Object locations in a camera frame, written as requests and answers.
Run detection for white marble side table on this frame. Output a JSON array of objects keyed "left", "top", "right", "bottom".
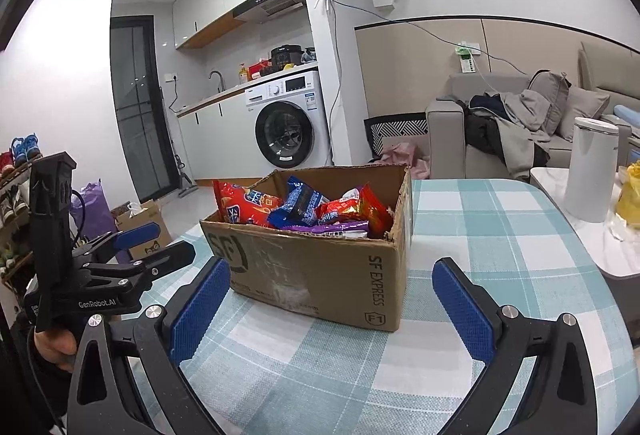
[{"left": 530, "top": 167, "right": 640, "bottom": 278}]

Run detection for blue shoes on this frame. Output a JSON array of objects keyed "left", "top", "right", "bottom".
[{"left": 11, "top": 133, "right": 43, "bottom": 166}]

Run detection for pile of clothes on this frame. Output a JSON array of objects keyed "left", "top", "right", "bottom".
[{"left": 465, "top": 90, "right": 551, "bottom": 180}]

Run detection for white cylindrical container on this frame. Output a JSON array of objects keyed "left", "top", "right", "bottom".
[{"left": 562, "top": 117, "right": 621, "bottom": 223}]

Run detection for person's left hand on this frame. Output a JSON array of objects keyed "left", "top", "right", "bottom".
[{"left": 32, "top": 329, "right": 78, "bottom": 372}]

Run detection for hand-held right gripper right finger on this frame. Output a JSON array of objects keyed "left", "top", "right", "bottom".
[{"left": 431, "top": 257, "right": 601, "bottom": 435}]

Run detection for black white patterned basket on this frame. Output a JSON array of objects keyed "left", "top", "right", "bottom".
[{"left": 364, "top": 113, "right": 430, "bottom": 160}]

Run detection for black pressure cooker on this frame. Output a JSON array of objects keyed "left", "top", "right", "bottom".
[{"left": 270, "top": 45, "right": 303, "bottom": 68}]

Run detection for white base cabinet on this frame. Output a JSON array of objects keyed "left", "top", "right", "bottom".
[{"left": 176, "top": 87, "right": 261, "bottom": 183}]

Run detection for dark grey cushion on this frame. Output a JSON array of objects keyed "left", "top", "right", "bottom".
[{"left": 529, "top": 71, "right": 572, "bottom": 136}]

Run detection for shoe rack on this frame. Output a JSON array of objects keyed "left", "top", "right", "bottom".
[{"left": 0, "top": 155, "right": 46, "bottom": 296}]

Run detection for brown cardboard box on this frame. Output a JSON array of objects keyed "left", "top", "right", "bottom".
[{"left": 199, "top": 163, "right": 413, "bottom": 332}]

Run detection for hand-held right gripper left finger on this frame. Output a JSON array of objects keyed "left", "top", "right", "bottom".
[{"left": 67, "top": 257, "right": 233, "bottom": 435}]

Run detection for white wall power strip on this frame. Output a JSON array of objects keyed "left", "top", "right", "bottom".
[{"left": 455, "top": 42, "right": 483, "bottom": 74}]

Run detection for large red chip bag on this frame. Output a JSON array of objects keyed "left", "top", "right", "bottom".
[{"left": 212, "top": 180, "right": 286, "bottom": 230}]

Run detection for person's left forearm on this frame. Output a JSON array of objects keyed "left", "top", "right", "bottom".
[{"left": 0, "top": 315, "right": 76, "bottom": 435}]

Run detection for floor mop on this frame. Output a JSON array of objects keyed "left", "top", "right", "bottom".
[{"left": 160, "top": 85, "right": 198, "bottom": 196}]

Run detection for grey sofa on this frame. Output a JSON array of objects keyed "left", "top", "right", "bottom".
[{"left": 425, "top": 40, "right": 640, "bottom": 180}]

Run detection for range hood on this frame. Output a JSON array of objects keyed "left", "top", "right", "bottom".
[{"left": 232, "top": 0, "right": 307, "bottom": 24}]

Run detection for pink cloth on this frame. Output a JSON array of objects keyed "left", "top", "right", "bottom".
[{"left": 375, "top": 142, "right": 431, "bottom": 180}]

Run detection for black glass door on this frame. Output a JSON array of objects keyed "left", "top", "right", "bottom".
[{"left": 109, "top": 15, "right": 180, "bottom": 203}]

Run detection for white washing machine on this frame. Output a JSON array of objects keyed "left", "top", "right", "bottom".
[{"left": 244, "top": 71, "right": 333, "bottom": 170}]

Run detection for blue roll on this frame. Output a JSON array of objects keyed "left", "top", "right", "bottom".
[{"left": 612, "top": 105, "right": 640, "bottom": 126}]

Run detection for light grey cushion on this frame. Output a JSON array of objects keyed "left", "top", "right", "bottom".
[{"left": 555, "top": 86, "right": 611, "bottom": 140}]

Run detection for yellow plastic bag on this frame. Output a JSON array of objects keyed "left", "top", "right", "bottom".
[{"left": 615, "top": 160, "right": 640, "bottom": 231}]

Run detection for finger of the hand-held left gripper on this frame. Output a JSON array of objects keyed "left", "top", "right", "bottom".
[
  {"left": 82, "top": 241, "right": 197, "bottom": 291},
  {"left": 72, "top": 221, "right": 162, "bottom": 266}
]

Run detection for small cardboard box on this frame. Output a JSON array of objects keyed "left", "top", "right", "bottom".
[{"left": 111, "top": 200, "right": 173, "bottom": 261}]

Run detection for red biscuit packet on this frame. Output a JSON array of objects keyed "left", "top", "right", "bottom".
[{"left": 357, "top": 182, "right": 396, "bottom": 238}]

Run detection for purple bag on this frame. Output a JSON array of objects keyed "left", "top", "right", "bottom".
[{"left": 70, "top": 180, "right": 131, "bottom": 266}]

